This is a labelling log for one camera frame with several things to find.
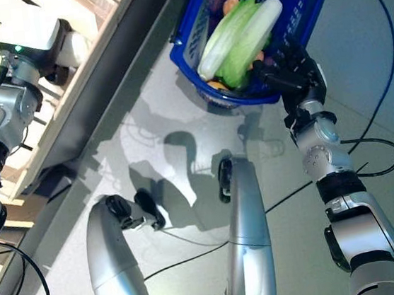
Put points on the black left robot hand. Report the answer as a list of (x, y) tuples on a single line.
[(45, 33)]

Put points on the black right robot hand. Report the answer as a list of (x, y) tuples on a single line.
[(303, 78)]

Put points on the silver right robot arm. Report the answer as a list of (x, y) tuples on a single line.
[(326, 161)]

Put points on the wooden slatted cabbage crate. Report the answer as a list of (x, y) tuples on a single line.
[(70, 98)]

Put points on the wooden vegetable display stand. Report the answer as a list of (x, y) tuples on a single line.
[(110, 75)]

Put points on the dark purple vegetable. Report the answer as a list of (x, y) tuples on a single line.
[(214, 0)]

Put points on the silver right robot leg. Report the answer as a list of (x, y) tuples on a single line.
[(244, 220)]

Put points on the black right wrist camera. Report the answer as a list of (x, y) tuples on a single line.
[(295, 120)]

